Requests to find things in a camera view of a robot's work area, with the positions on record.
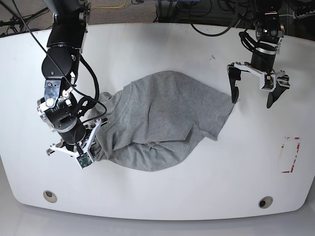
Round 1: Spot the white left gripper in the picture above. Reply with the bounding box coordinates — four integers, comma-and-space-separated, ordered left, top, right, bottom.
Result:
227, 62, 290, 109

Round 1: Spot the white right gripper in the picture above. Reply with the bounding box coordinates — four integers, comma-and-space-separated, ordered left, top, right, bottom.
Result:
46, 118, 107, 162

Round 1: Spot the grey T-shirt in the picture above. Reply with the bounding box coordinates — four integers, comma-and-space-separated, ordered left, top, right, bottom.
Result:
90, 71, 233, 172

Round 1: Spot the red tape rectangle marking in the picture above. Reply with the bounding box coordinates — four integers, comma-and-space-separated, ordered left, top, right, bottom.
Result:
279, 137, 301, 174

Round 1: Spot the white power strip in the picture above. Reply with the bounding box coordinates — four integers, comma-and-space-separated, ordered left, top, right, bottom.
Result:
293, 4, 315, 20

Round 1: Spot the black tripod stand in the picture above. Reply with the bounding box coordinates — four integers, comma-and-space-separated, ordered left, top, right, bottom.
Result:
0, 0, 50, 38

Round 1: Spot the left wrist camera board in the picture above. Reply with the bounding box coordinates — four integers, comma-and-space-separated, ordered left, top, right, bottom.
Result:
261, 74, 275, 91

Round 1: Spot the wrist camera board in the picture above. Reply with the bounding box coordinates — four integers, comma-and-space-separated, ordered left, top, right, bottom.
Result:
76, 152, 94, 169
261, 74, 275, 91

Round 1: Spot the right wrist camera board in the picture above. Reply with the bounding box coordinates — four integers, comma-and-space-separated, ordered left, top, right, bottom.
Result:
76, 152, 94, 169

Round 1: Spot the left table cable grommet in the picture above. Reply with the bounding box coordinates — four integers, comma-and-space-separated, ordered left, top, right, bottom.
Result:
43, 190, 57, 203

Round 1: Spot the table cable grommet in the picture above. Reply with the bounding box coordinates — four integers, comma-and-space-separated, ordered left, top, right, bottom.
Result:
43, 190, 57, 203
258, 196, 273, 209

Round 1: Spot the right table cable grommet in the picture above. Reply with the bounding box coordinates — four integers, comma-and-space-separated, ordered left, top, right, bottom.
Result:
258, 196, 273, 209

